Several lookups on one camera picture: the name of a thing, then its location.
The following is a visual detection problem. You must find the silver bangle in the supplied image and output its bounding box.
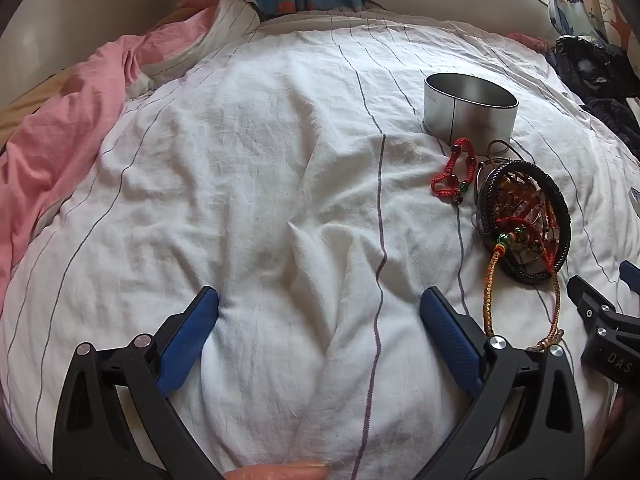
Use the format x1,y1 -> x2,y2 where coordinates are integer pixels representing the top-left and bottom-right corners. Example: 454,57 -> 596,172
475,140 -> 521,196

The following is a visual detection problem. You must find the tan bed sheet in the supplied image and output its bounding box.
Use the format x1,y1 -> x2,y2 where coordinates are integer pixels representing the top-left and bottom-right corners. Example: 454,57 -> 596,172
0,67 -> 76,151

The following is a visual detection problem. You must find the round metal tin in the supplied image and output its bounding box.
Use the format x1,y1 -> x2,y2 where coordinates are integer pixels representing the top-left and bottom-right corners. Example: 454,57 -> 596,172
422,73 -> 519,148

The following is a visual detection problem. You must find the tangle of beaded bracelets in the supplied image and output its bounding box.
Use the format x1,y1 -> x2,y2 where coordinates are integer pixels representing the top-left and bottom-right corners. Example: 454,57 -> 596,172
487,167 -> 556,261

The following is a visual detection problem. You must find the dark clothes pile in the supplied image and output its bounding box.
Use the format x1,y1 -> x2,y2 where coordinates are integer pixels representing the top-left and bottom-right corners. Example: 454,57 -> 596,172
545,35 -> 640,161

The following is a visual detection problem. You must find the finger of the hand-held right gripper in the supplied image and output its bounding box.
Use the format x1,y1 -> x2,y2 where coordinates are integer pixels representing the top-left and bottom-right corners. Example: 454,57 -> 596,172
566,275 -> 640,341
618,260 -> 640,292

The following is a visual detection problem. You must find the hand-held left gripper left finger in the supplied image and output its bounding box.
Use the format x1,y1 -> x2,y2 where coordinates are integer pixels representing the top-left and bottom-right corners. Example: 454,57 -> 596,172
52,286 -> 223,480

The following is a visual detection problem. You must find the black ribbed bracelet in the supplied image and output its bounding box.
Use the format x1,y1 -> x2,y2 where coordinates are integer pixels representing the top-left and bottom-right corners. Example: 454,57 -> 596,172
475,159 -> 572,286

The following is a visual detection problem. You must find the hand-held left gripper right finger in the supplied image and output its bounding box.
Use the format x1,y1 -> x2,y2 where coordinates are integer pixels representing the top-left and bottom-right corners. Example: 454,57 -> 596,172
415,286 -> 587,480

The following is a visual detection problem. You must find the beige headboard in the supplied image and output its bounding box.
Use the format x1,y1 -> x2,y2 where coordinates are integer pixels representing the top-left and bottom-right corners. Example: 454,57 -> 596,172
0,0 -> 216,106

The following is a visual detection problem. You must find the pink blanket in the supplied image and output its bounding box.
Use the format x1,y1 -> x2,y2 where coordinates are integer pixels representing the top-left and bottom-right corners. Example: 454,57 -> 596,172
0,0 -> 223,301

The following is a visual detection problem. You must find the red beaded cord bracelet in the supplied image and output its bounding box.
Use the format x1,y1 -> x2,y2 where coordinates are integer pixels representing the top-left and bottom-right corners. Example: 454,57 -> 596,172
431,138 -> 477,207

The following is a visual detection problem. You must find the multicolour braided cord bracelet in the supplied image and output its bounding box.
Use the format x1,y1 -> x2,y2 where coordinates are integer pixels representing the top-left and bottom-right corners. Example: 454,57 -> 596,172
482,227 -> 566,353

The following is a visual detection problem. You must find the person's left hand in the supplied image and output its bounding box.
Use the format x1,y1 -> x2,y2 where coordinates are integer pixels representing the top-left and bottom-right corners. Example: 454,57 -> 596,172
223,462 -> 329,480

